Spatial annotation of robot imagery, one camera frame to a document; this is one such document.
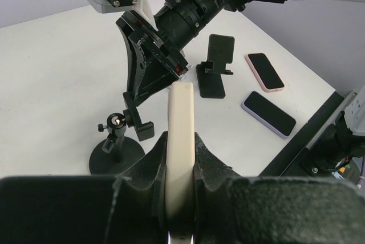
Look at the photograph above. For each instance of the lilac case phone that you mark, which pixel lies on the lilac case phone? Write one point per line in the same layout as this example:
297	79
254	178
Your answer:
269	114

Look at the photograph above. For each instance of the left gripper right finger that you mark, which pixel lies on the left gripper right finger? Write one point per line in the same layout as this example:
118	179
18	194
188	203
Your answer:
235	209

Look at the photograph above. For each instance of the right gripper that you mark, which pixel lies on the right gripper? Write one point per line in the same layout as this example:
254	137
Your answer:
153	61

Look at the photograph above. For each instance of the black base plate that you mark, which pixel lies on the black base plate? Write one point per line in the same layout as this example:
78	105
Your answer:
308	135

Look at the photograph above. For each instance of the pink case phone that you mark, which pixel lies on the pink case phone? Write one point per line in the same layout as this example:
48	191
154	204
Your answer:
264	72

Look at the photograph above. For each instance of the cream case phone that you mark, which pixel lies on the cream case phone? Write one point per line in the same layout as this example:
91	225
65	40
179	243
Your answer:
180	159

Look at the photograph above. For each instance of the black folding phone stand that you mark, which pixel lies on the black folding phone stand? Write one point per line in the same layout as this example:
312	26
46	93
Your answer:
220	53

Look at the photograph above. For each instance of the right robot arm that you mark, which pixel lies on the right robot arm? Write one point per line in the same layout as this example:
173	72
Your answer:
182	20

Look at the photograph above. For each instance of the black clamp phone stand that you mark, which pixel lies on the black clamp phone stand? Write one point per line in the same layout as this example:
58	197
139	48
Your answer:
121	149

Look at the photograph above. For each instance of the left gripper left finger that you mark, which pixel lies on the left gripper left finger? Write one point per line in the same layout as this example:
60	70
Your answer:
121	208

